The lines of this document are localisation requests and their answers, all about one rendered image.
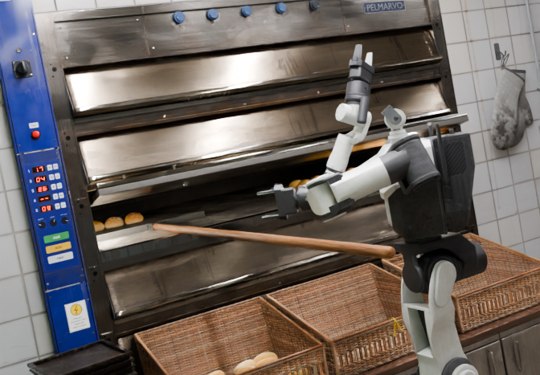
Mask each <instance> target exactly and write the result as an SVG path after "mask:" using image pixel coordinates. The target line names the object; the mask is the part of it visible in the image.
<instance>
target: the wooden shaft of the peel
mask: <svg viewBox="0 0 540 375"><path fill-rule="evenodd" d="M153 228H154V229H155V230H164V231H171V232H178V233H184V234H196V235H202V236H209V237H216V238H228V239H234V240H241V241H248V242H254V243H266V244H272V245H279V246H286V247H298V248H305V249H311V250H317V251H329V252H336V253H342V254H349V255H361V256H368V257H375V258H380V259H393V258H394V257H395V249H394V248H393V247H389V246H380V245H372V244H364V243H348V242H340V241H332V240H324V239H315V238H300V237H292V236H283V235H275V234H260V233H252V232H243V231H235V230H220V229H211V228H202V227H194V226H179V225H170V224H162V223H154V224H153Z"/></svg>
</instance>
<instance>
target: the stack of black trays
mask: <svg viewBox="0 0 540 375"><path fill-rule="evenodd" d="M131 355H133V351H131V350H129V349H126V348H124V347H121V346H120V345H118V344H114V343H112V342H110V341H108V340H105V339H103V340H98V341H95V342H92V343H90V344H86V345H83V346H80V347H78V348H75V349H70V350H68V351H65V352H62V353H58V354H55V355H53V356H50V357H45V358H43V359H40V360H37V361H33V362H31V363H28V364H27V367H28V368H30V370H29V371H30V372H32V373H33V374H34V375H136V374H137V373H136V372H134V371H133V367H134V366H136V365H135V364H133V363H131V360H133V359H134V358H133V357H131Z"/></svg>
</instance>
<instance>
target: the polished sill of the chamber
mask: <svg viewBox="0 0 540 375"><path fill-rule="evenodd" d="M376 195H380V193H379V190H378V191H375V192H373V193H372V194H369V195H366V196H365V197H363V198H369V197H373V196H376ZM363 198H360V199H363ZM360 199H358V200H360ZM308 212H312V210H310V211H305V212H303V211H302V210H301V208H300V209H299V211H298V212H297V213H295V214H288V216H289V217H292V216H296V215H299V214H305V213H308ZM271 214H278V209H276V210H270V211H267V212H263V213H260V214H253V215H250V216H247V217H243V218H237V219H233V220H230V221H226V222H221V223H217V224H214V225H209V226H204V227H203V228H211V229H220V230H240V229H243V228H247V227H250V226H256V225H259V224H263V223H266V222H272V221H276V220H279V219H276V218H268V219H262V217H263V216H267V215H271ZM208 237H209V236H202V235H196V234H184V233H177V234H171V235H167V236H163V237H160V238H154V239H150V240H147V241H143V242H139V243H134V244H130V245H127V246H123V247H117V248H113V249H110V250H106V251H100V258H101V262H102V263H108V262H112V261H115V260H118V259H124V258H128V257H131V256H134V255H140V254H144V253H147V252H151V251H156V250H160V249H163V248H167V247H172V246H176V245H179V244H183V243H188V242H192V241H195V240H199V239H202V238H208Z"/></svg>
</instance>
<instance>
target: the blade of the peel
mask: <svg viewBox="0 0 540 375"><path fill-rule="evenodd" d="M203 217H206V216H205V213H204V211H200V212H194V213H189V214H178V215H174V216H170V217H166V218H160V219H156V220H153V221H149V222H159V223H162V224H170V225H172V224H175V223H180V222H185V221H189V220H193V219H196V218H203ZM146 223H147V222H143V223H138V224H135V225H132V226H125V227H122V228H117V229H114V230H107V231H104V232H100V233H96V238H97V242H100V241H104V240H107V239H111V238H117V237H121V236H124V235H128V234H134V233H137V232H142V231H145V230H147V227H146Z"/></svg>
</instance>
